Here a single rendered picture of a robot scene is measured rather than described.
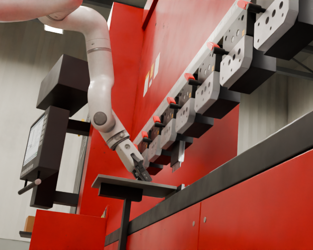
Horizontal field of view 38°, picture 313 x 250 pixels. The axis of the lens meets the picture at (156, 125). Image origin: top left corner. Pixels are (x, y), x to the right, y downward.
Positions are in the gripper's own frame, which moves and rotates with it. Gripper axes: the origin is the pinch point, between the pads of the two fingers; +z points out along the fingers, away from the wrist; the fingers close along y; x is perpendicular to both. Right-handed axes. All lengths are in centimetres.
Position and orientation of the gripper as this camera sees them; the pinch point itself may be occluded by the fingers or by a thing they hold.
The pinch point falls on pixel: (144, 180)
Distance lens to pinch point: 160.2
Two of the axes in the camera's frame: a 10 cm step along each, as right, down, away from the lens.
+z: 5.5, 8.2, -1.7
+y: -2.0, 3.2, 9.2
